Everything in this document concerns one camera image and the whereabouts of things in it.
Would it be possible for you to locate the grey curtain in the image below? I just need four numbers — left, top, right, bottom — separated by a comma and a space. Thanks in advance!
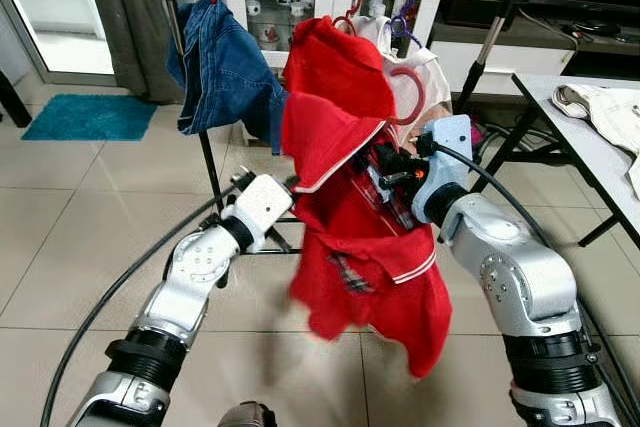
82, 0, 186, 103

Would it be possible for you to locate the black desk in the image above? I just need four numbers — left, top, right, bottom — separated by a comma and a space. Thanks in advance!
0, 67, 31, 128

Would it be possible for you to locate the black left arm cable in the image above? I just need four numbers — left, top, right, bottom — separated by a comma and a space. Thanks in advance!
40, 187, 246, 427

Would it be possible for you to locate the teal floor mat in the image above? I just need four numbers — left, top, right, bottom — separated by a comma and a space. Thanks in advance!
22, 94, 159, 141

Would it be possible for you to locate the white TV bench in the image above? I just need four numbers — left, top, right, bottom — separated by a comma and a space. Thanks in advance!
430, 25, 640, 98

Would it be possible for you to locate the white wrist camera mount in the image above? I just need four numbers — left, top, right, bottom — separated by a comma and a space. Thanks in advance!
412, 115, 473, 223
240, 174, 294, 253

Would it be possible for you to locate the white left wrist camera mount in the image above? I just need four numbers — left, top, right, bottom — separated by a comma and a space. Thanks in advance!
240, 174, 294, 253

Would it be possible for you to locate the large grey table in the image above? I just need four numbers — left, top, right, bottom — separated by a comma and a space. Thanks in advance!
495, 72, 640, 248

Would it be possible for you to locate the red polo shirt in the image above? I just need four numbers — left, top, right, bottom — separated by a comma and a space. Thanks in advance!
280, 92, 453, 380
285, 15, 398, 128

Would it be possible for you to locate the blue denim garment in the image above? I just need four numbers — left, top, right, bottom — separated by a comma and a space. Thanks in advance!
167, 0, 291, 153

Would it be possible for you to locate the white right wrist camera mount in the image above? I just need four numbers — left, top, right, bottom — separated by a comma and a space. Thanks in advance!
412, 115, 473, 223

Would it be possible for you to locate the cream white shirt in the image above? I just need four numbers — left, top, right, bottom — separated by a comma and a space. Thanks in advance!
552, 84, 640, 198

